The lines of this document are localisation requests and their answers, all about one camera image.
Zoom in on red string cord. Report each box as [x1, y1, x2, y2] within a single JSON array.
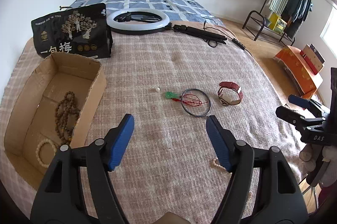
[[171, 93, 209, 108]]

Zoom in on open cardboard box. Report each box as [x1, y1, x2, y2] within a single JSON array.
[[4, 52, 106, 189]]

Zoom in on green jade pendant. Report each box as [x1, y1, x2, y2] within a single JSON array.
[[165, 91, 181, 100]]

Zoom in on brown wooden bead necklace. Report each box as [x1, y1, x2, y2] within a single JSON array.
[[54, 91, 81, 146]]

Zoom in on white gloved hand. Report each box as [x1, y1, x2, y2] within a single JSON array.
[[299, 144, 336, 188]]

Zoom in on blue checked bed sheet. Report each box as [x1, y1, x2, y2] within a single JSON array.
[[70, 0, 223, 26]]

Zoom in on orange gift box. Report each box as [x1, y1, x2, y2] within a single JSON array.
[[274, 45, 323, 99]]

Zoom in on black snack bag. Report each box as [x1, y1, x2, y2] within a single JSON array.
[[31, 3, 113, 59]]

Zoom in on small pearl bracelet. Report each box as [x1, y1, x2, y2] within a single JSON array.
[[209, 157, 254, 202]]

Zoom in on pale jade bead bracelet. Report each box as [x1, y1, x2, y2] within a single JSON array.
[[35, 138, 60, 169]]

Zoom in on pink plaid blanket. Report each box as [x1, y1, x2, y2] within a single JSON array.
[[0, 20, 306, 224]]

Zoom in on black clothes rack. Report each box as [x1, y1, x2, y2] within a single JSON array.
[[242, 0, 295, 45]]

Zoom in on blue bangle ring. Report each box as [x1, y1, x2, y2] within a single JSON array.
[[180, 88, 212, 118]]

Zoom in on dark hanging clothes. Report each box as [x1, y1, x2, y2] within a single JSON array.
[[281, 0, 313, 39]]

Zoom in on white ring light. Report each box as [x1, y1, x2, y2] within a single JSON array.
[[107, 8, 172, 35]]

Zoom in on yellow green box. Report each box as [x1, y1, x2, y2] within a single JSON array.
[[269, 12, 287, 34]]

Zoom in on black folded tripod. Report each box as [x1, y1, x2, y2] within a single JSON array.
[[171, 24, 227, 48]]

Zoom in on red beige book box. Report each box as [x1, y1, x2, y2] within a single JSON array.
[[300, 44, 325, 75]]

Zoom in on red strap wristwatch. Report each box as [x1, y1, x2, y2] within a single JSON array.
[[218, 81, 243, 106]]

